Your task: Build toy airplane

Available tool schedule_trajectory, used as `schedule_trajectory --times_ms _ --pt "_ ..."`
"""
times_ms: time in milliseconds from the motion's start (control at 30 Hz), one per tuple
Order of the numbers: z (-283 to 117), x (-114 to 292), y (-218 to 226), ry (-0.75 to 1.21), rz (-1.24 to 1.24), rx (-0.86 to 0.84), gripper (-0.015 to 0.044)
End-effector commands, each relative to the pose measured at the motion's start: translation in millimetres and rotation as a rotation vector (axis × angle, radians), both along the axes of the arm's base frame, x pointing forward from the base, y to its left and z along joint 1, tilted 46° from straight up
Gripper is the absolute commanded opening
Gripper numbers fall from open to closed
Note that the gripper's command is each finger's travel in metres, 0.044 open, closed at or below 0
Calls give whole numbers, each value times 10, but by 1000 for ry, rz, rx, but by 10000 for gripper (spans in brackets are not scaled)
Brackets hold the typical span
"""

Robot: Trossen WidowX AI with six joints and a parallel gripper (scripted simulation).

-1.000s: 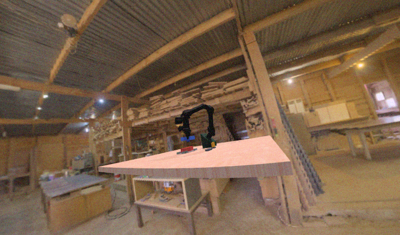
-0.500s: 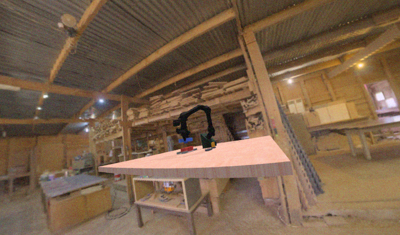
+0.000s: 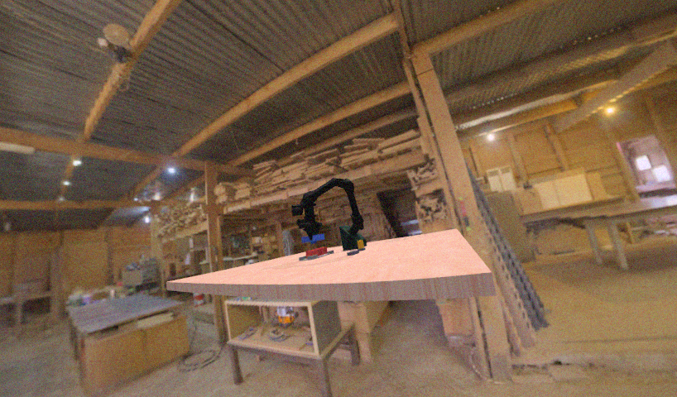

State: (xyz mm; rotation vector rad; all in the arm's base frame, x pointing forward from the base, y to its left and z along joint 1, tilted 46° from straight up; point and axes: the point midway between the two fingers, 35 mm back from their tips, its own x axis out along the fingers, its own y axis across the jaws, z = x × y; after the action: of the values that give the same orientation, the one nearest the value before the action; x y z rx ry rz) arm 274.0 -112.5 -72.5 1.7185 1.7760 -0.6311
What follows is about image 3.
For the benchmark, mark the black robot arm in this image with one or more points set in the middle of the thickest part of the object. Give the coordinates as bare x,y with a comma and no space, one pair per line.
307,202

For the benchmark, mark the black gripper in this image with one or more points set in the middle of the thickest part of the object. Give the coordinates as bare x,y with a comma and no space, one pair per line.
311,227

